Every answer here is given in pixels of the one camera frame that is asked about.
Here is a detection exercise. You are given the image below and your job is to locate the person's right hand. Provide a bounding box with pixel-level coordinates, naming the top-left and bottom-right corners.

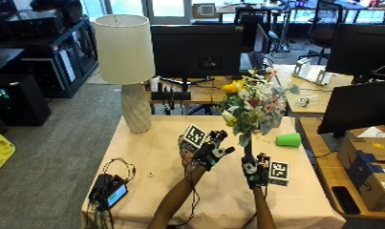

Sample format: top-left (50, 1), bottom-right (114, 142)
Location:
top-left (241, 153), bottom-right (271, 190)

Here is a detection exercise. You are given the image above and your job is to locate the person's left hand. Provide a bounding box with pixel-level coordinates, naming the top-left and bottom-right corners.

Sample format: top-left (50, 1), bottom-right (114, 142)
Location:
top-left (191, 129), bottom-right (237, 173)

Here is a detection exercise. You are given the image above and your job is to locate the mixed flower bouquet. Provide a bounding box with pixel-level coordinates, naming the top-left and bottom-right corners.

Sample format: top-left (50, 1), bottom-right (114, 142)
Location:
top-left (215, 68), bottom-right (302, 159)

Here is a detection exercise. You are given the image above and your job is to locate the white marker cube on left glove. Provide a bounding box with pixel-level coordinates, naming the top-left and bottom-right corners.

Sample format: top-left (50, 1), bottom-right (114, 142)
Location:
top-left (178, 123), bottom-right (209, 154)

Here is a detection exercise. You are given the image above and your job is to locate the white marker cube on glove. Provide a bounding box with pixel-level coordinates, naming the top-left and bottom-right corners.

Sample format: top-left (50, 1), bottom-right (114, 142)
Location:
top-left (267, 160), bottom-right (291, 187)
top-left (178, 123), bottom-right (209, 154)

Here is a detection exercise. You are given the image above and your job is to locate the white marker cube on right glove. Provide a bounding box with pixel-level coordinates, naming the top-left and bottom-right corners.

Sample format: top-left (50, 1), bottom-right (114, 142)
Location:
top-left (267, 160), bottom-right (291, 187)

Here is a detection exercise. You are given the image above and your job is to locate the green plastic cup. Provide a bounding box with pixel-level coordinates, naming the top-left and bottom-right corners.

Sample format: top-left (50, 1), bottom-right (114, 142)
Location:
top-left (275, 132), bottom-right (303, 148)

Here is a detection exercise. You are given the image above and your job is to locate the wooden desk with monitors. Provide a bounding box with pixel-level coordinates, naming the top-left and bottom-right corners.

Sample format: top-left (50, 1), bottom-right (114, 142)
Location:
top-left (145, 64), bottom-right (355, 116)

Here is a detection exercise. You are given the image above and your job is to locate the beige tablecloth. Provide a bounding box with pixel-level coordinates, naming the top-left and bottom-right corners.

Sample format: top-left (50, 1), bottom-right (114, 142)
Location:
top-left (81, 114), bottom-right (347, 229)

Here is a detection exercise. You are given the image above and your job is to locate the wooden desk with box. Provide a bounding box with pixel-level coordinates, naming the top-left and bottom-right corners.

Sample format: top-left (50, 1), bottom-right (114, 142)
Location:
top-left (299, 116), bottom-right (385, 221)

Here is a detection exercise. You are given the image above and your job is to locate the black power strip box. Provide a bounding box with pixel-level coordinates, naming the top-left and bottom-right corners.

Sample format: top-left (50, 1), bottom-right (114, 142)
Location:
top-left (151, 91), bottom-right (193, 102)

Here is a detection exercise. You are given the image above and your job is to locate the small clear object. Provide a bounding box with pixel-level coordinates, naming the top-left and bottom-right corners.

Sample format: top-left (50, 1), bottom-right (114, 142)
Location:
top-left (297, 94), bottom-right (322, 108)

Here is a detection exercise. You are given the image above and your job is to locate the black phone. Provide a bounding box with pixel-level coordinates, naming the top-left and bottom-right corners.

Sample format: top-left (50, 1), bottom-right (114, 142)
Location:
top-left (331, 185), bottom-right (363, 216)

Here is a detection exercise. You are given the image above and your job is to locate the cardboard box with blue tape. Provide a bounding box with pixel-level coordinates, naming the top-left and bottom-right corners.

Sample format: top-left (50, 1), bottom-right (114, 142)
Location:
top-left (337, 135), bottom-right (385, 214)

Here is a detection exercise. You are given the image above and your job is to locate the black monitor on stand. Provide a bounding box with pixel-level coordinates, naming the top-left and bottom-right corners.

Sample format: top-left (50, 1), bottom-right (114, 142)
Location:
top-left (151, 24), bottom-right (245, 89)

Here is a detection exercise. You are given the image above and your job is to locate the white paper sheet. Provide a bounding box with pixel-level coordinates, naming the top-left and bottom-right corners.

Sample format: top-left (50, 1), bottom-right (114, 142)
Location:
top-left (357, 126), bottom-right (385, 138)

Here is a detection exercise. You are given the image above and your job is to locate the black tilted monitor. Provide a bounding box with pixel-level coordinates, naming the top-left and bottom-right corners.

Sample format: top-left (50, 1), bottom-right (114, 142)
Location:
top-left (317, 79), bottom-right (385, 138)

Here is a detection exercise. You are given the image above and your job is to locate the black device with lit screen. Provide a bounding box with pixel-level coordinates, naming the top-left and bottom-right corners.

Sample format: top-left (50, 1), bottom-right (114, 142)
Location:
top-left (89, 173), bottom-right (130, 212)

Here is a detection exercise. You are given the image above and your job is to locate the cream shade table lamp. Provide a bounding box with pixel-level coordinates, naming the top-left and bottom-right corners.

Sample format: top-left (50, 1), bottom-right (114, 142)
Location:
top-left (94, 13), bottom-right (157, 135)

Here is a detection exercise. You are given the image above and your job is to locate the checkered calibration board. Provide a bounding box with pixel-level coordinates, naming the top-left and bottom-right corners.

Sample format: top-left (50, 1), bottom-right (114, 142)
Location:
top-left (191, 2), bottom-right (222, 19)

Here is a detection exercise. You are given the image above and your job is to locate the black office chair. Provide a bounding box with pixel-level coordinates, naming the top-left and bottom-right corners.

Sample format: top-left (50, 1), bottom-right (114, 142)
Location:
top-left (299, 0), bottom-right (345, 66)

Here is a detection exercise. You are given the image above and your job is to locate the large black monitor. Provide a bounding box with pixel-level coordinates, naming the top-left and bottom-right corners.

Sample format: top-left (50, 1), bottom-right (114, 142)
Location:
top-left (326, 23), bottom-right (385, 84)

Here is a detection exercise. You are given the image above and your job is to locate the black shelf cabinet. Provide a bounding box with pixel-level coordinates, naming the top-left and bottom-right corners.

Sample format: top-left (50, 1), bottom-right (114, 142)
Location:
top-left (0, 9), bottom-right (99, 99)

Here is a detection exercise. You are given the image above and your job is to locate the black computer tower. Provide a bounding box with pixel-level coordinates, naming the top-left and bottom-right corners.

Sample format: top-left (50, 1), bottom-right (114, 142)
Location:
top-left (0, 73), bottom-right (54, 127)

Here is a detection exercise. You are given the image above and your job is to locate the thin black cable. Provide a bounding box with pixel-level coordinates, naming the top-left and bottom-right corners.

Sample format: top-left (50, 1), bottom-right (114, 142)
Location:
top-left (102, 156), bottom-right (138, 183)

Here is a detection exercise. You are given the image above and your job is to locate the white metal bracket stand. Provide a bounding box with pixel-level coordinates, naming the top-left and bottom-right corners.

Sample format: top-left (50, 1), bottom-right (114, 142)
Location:
top-left (291, 57), bottom-right (335, 87)

